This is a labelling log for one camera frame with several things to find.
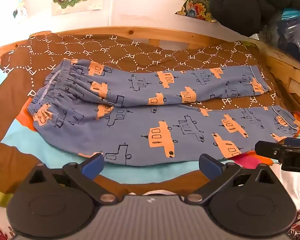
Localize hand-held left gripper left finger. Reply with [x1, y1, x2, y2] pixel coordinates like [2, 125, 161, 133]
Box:
[27, 153, 119, 204]

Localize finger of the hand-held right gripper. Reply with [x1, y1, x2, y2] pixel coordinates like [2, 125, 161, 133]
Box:
[281, 137, 300, 147]
[254, 141, 294, 158]

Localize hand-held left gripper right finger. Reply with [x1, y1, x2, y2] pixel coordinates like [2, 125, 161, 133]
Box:
[184, 153, 274, 204]

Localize blue pants with orange cars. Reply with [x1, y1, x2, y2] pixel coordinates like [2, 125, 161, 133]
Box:
[27, 58, 300, 167]

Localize blue plastic bag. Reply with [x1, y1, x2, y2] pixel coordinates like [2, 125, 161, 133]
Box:
[277, 7, 300, 66]

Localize brown printed blanket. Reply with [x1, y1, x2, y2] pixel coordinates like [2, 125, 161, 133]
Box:
[0, 31, 300, 197]

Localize black garment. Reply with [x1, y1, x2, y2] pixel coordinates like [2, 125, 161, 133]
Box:
[207, 0, 300, 40]

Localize colourful patterned cloth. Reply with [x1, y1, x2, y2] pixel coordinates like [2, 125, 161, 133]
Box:
[174, 0, 217, 22]

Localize wooden bed frame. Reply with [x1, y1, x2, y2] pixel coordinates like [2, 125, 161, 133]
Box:
[0, 26, 300, 112]

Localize white wall pipe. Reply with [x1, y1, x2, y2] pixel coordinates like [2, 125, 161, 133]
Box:
[108, 0, 116, 27]

